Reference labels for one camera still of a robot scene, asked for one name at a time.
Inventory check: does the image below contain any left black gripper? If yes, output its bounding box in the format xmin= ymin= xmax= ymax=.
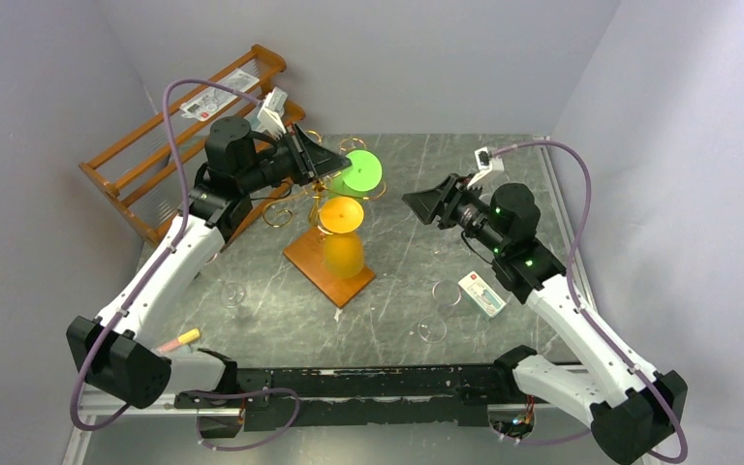
xmin=243 ymin=125 xmax=354 ymax=195

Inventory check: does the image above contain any green plastic wine glass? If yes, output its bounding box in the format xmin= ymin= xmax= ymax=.
xmin=330 ymin=149 xmax=383 ymax=199

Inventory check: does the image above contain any orange plastic wine glass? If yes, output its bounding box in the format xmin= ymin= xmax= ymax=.
xmin=318 ymin=196 xmax=365 ymax=279

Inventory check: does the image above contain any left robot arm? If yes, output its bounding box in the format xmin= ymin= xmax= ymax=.
xmin=66 ymin=116 xmax=351 ymax=418

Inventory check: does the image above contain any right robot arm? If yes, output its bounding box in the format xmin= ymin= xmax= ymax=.
xmin=402 ymin=174 xmax=688 ymax=464

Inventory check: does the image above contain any clear wine glass front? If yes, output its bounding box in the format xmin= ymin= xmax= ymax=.
xmin=417 ymin=280 xmax=462 ymax=344

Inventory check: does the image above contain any clear wine glass left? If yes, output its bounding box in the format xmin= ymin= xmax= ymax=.
xmin=218 ymin=282 xmax=246 ymax=309

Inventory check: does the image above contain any wooden shelf rack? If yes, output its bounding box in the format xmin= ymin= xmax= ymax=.
xmin=79 ymin=45 xmax=287 ymax=247

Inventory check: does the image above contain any small white red box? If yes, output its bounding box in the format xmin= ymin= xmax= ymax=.
xmin=457 ymin=271 xmax=507 ymax=319

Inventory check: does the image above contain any white packaged item top shelf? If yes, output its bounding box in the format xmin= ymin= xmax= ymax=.
xmin=180 ymin=68 xmax=260 ymax=121

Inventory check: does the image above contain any yellow highlighter pen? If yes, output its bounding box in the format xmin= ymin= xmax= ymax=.
xmin=176 ymin=327 xmax=202 ymax=345

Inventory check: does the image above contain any pink highlighter pen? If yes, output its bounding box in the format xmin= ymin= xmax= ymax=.
xmin=155 ymin=339 xmax=182 ymax=355

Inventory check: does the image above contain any gold wire glass rack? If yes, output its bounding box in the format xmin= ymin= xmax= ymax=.
xmin=283 ymin=137 xmax=388 ymax=309

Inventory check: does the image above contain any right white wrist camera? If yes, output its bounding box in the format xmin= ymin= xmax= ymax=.
xmin=466 ymin=146 xmax=504 ymax=190

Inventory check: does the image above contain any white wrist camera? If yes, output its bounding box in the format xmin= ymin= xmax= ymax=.
xmin=466 ymin=146 xmax=504 ymax=190
xmin=257 ymin=87 xmax=288 ymax=138

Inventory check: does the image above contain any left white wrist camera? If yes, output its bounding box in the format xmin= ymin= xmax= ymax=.
xmin=257 ymin=87 xmax=288 ymax=138

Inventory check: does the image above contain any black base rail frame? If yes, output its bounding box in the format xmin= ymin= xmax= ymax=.
xmin=77 ymin=364 xmax=605 ymax=444

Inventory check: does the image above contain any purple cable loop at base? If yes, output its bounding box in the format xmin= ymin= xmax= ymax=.
xmin=195 ymin=387 xmax=301 ymax=452

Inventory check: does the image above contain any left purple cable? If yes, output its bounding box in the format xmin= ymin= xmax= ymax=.
xmin=69 ymin=77 xmax=264 ymax=432

